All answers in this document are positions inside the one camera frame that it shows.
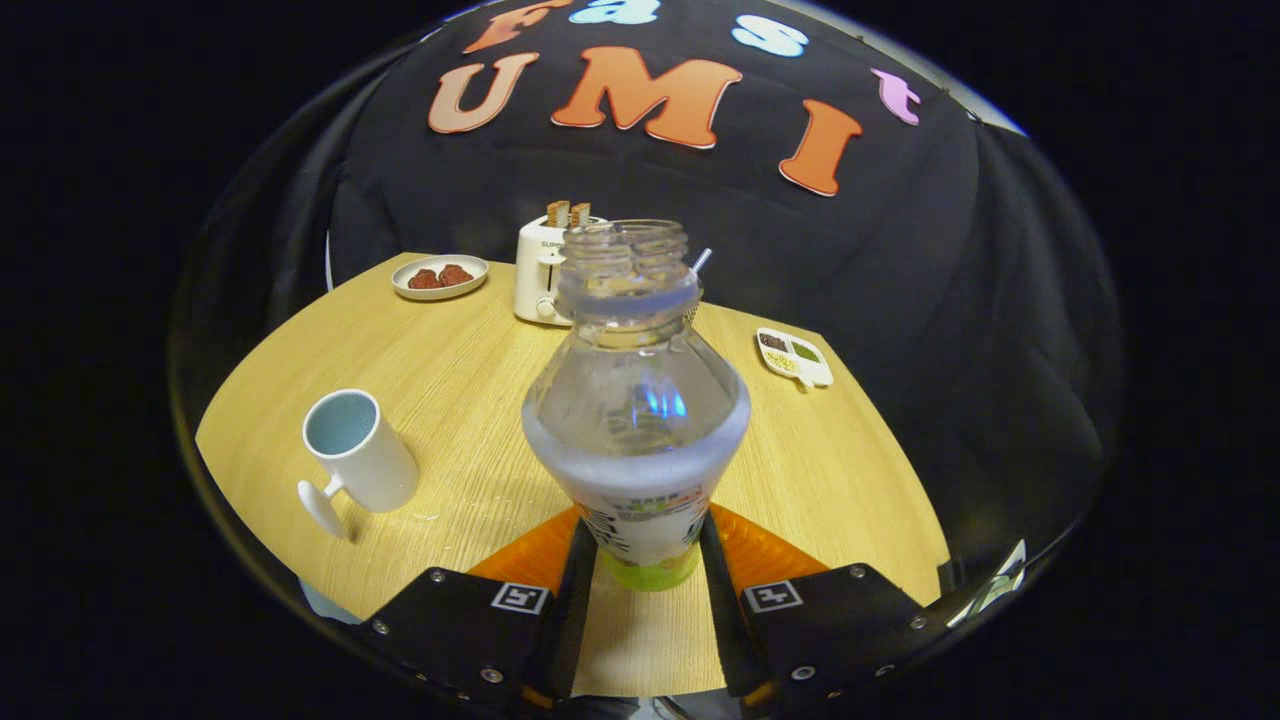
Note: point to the toast slice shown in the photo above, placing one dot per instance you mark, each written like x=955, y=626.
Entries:
x=580, y=213
x=558, y=213

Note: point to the white round plate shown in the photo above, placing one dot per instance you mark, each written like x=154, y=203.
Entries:
x=440, y=293

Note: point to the white divided dish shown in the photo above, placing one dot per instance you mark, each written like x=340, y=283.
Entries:
x=818, y=374

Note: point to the white cup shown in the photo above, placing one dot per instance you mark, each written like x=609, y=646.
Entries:
x=375, y=470

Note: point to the brown meat piece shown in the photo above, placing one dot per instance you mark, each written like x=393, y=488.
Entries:
x=424, y=279
x=456, y=274

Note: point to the white toaster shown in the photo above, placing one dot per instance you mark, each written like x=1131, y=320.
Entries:
x=535, y=270

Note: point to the pile of green beans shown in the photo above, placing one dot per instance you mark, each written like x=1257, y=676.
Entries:
x=806, y=352

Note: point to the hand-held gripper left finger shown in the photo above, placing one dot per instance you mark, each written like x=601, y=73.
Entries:
x=470, y=630

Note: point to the clear plastic juice bottle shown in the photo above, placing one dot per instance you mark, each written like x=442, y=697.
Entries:
x=635, y=440

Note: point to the pile of dark red beans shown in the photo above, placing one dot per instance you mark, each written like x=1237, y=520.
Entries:
x=772, y=341

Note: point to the wooden table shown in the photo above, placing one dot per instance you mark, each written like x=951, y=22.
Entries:
x=450, y=420

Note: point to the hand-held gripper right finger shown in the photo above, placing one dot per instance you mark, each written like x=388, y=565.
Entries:
x=840, y=630

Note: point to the pile of yellow beans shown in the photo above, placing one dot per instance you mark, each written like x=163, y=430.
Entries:
x=783, y=362

